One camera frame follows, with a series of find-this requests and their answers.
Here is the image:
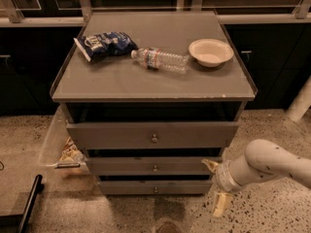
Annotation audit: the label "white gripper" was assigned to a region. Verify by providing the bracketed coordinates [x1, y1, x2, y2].
[201, 159, 242, 217]

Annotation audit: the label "grey bottom drawer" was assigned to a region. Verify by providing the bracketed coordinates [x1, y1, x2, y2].
[98, 180, 212, 195]

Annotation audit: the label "grey drawer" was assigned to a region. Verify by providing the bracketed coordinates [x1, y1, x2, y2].
[86, 156, 210, 176]
[67, 121, 238, 150]
[98, 180, 212, 195]

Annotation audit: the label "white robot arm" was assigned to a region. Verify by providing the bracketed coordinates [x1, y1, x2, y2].
[201, 139, 311, 217]

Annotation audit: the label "grey middle drawer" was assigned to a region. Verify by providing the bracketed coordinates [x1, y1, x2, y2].
[86, 156, 210, 176]

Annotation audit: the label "grey top drawer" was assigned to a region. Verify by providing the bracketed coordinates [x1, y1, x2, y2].
[67, 121, 238, 150]

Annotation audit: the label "grey drawer cabinet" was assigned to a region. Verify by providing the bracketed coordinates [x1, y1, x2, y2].
[49, 11, 259, 197]

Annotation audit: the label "white bowl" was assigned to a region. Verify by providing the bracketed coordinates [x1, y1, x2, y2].
[189, 39, 234, 68]

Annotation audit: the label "clear plastic water bottle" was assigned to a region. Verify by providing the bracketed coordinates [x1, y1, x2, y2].
[131, 48, 190, 74]

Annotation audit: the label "snack bags in bin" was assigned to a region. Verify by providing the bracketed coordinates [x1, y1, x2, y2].
[59, 137, 85, 163]

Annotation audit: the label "clear plastic storage bin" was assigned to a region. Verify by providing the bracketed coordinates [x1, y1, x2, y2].
[38, 107, 89, 177]

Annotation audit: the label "black bar object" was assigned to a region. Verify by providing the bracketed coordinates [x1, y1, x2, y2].
[17, 175, 45, 233]

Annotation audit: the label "blue chip bag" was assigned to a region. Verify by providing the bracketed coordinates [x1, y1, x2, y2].
[74, 31, 138, 61]

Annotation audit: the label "white post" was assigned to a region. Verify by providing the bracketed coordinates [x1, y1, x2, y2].
[286, 76, 311, 122]

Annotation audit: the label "dark wall cabinets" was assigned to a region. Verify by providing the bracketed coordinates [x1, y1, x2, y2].
[0, 23, 311, 116]

